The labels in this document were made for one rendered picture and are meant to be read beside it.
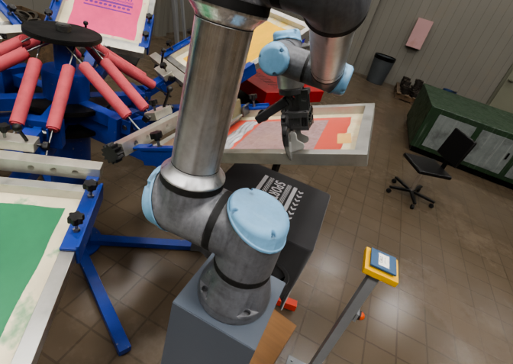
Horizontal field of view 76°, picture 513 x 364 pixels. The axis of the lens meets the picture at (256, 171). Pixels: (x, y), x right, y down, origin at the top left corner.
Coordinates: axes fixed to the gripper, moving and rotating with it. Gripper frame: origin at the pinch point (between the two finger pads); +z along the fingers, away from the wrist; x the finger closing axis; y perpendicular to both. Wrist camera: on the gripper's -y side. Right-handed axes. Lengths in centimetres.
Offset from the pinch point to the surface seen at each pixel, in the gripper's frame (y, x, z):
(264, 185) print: -24, 33, 30
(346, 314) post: 14, 13, 80
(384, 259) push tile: 28, 16, 50
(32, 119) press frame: -103, -4, -15
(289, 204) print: -10.6, 27.0, 35.3
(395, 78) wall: 49, 904, 145
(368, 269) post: 23, 9, 50
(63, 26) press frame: -104, 26, -48
